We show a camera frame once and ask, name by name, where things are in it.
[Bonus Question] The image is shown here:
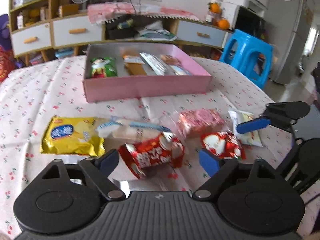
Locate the white blue-print snack packet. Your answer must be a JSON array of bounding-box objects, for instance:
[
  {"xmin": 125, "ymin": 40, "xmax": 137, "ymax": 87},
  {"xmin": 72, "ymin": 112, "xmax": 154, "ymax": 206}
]
[{"xmin": 96, "ymin": 119, "xmax": 171, "ymax": 143}]

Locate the brown cardboard box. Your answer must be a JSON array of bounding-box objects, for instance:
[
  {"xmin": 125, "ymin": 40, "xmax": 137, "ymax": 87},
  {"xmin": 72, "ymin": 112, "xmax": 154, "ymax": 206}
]
[{"xmin": 59, "ymin": 4, "xmax": 79, "ymax": 17}]

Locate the pink cardboard box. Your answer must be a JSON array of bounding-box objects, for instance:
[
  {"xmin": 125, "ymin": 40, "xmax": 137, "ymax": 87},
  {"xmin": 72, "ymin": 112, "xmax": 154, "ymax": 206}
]
[{"xmin": 83, "ymin": 43, "xmax": 212, "ymax": 103}]

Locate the blue plastic stool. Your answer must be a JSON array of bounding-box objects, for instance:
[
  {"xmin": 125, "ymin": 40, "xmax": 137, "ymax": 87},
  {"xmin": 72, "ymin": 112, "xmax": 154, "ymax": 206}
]
[{"xmin": 219, "ymin": 29, "xmax": 274, "ymax": 89}]

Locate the grey-blue cabinet drawer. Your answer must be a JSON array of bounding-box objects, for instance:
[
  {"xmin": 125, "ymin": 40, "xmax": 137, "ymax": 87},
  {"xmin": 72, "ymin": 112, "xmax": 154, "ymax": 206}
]
[{"xmin": 177, "ymin": 20, "xmax": 227, "ymax": 48}]

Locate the clear blue-lid storage box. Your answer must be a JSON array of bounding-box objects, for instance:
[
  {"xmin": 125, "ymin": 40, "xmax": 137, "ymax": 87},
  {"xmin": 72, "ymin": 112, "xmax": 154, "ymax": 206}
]
[{"xmin": 55, "ymin": 47, "xmax": 75, "ymax": 58}]

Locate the pink clear snack packet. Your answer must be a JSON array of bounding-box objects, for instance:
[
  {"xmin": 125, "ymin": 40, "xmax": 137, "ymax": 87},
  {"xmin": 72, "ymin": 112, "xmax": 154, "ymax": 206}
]
[{"xmin": 177, "ymin": 109, "xmax": 225, "ymax": 138}]

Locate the pink printed cloth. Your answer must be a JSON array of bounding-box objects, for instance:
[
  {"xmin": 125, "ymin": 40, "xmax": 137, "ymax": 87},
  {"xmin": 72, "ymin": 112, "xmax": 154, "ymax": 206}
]
[{"xmin": 87, "ymin": 2, "xmax": 203, "ymax": 27}]

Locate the black microwave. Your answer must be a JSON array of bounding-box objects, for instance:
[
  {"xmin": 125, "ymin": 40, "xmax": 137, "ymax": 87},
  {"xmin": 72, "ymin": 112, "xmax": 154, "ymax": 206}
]
[{"xmin": 234, "ymin": 6, "xmax": 267, "ymax": 37}]

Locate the gold snack bar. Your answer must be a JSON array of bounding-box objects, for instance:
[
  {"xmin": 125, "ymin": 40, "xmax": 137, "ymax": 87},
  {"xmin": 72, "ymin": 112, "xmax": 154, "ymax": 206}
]
[{"xmin": 124, "ymin": 62, "xmax": 147, "ymax": 76}]

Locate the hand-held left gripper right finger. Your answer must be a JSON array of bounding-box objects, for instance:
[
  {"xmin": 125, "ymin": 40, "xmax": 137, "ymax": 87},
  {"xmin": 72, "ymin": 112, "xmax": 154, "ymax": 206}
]
[{"xmin": 194, "ymin": 149, "xmax": 287, "ymax": 202}]

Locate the yellow package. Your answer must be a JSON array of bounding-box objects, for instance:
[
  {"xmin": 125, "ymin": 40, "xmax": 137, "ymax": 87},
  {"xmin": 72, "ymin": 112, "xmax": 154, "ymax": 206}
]
[{"xmin": 25, "ymin": 9, "xmax": 42, "ymax": 25}]

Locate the red printed gift bag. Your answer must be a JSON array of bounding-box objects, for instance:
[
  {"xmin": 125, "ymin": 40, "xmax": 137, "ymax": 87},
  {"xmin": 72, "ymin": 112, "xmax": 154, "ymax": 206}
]
[{"xmin": 0, "ymin": 46, "xmax": 15, "ymax": 80}]

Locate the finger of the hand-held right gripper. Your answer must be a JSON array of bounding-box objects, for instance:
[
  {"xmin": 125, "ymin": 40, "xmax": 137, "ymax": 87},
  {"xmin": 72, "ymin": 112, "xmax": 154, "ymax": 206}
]
[{"xmin": 236, "ymin": 102, "xmax": 310, "ymax": 134}]

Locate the long white wafer packet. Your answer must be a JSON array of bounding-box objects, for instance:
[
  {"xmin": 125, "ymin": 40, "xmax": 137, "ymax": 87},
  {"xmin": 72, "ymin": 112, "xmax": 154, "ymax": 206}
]
[{"xmin": 139, "ymin": 52, "xmax": 170, "ymax": 75}]

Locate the red snack packet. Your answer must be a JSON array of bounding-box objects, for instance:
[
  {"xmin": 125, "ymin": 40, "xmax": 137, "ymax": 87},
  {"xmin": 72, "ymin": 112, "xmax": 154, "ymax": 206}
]
[
  {"xmin": 119, "ymin": 132, "xmax": 185, "ymax": 179},
  {"xmin": 201, "ymin": 131, "xmax": 247, "ymax": 160}
]

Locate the white cabinet drawer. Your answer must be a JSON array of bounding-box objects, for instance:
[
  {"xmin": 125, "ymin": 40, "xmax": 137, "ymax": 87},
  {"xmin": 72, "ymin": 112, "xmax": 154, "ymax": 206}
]
[
  {"xmin": 10, "ymin": 22, "xmax": 52, "ymax": 57},
  {"xmin": 52, "ymin": 17, "xmax": 104, "ymax": 48}
]

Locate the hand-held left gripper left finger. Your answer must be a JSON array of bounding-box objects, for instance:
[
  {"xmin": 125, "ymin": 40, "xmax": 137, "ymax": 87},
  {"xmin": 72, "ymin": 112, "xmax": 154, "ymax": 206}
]
[{"xmin": 32, "ymin": 149, "xmax": 127, "ymax": 202}]

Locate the purple plush toy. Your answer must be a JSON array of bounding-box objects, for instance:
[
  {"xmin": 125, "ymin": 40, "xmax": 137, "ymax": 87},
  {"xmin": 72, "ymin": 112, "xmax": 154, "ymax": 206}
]
[{"xmin": 0, "ymin": 14, "xmax": 10, "ymax": 45}]

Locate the orange white snack packet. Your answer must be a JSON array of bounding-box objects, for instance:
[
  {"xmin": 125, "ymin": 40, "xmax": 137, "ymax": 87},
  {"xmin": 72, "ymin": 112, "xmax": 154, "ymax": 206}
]
[{"xmin": 122, "ymin": 55, "xmax": 145, "ymax": 64}]

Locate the yellow biscuit packet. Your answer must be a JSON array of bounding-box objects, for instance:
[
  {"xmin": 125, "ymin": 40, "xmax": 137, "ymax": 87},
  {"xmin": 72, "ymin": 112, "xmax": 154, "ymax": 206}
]
[{"xmin": 41, "ymin": 116, "xmax": 105, "ymax": 157}]

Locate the black storage box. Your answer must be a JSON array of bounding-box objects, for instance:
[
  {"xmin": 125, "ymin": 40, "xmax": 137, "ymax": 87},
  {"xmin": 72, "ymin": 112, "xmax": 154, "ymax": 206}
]
[{"xmin": 105, "ymin": 20, "xmax": 138, "ymax": 40}]

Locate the white green snack packet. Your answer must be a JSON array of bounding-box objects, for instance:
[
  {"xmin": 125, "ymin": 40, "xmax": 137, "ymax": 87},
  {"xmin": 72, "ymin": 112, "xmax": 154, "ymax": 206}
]
[{"xmin": 228, "ymin": 109, "xmax": 263, "ymax": 147}]

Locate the silver refrigerator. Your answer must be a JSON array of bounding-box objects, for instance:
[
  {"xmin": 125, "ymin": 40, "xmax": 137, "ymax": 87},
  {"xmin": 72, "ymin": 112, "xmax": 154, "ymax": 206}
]
[{"xmin": 265, "ymin": 0, "xmax": 315, "ymax": 84}]

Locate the small blue white packet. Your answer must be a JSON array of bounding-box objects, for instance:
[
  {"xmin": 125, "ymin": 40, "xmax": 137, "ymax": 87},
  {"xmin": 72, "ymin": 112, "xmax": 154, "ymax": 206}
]
[{"xmin": 172, "ymin": 65, "xmax": 193, "ymax": 76}]

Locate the cherry-print tablecloth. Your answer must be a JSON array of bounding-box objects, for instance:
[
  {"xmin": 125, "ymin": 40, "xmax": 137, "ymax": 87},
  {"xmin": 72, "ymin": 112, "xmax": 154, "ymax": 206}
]
[{"xmin": 0, "ymin": 55, "xmax": 320, "ymax": 240}]

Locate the stack of papers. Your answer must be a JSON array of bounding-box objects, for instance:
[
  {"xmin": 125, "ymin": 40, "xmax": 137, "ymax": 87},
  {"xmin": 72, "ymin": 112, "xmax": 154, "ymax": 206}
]
[{"xmin": 136, "ymin": 21, "xmax": 177, "ymax": 42}]

